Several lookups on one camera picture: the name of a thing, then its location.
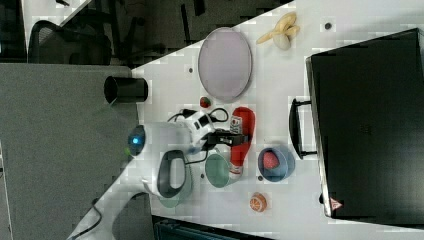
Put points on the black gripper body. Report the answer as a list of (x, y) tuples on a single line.
[(226, 137)]

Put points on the red plush ketchup bottle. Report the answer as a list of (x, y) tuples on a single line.
[(242, 124)]

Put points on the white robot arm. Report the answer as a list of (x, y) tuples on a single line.
[(158, 165)]

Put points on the round grey plate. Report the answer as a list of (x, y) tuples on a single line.
[(225, 64)]

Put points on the green measuring cup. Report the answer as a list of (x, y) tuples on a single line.
[(220, 172)]

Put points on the red plush strawberry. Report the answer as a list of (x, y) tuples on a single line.
[(205, 102)]

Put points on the pink plush in bowl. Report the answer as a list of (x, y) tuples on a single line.
[(270, 160)]

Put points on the blue bowl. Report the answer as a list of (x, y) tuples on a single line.
[(284, 170)]

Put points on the plush orange slice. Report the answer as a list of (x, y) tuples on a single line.
[(258, 202)]

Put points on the black cylinder cup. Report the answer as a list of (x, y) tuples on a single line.
[(125, 90)]

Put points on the plush peeled banana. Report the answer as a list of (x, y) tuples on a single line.
[(284, 31)]

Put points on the silver toaster oven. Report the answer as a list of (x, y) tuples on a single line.
[(367, 104)]

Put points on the black office chair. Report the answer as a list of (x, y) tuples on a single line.
[(53, 44)]

